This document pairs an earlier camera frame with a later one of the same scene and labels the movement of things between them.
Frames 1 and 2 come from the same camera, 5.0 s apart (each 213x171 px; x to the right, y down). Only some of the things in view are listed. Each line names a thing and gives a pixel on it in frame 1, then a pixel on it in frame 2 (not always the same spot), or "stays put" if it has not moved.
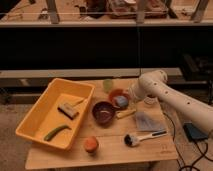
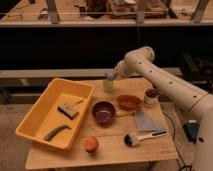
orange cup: x=91 y=144 stays put
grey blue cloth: x=146 y=122 stays put
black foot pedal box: x=193 y=133 stays put
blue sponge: x=122 y=101 → x=110 y=75
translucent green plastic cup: x=107 y=85 stays put
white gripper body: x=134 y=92 → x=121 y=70
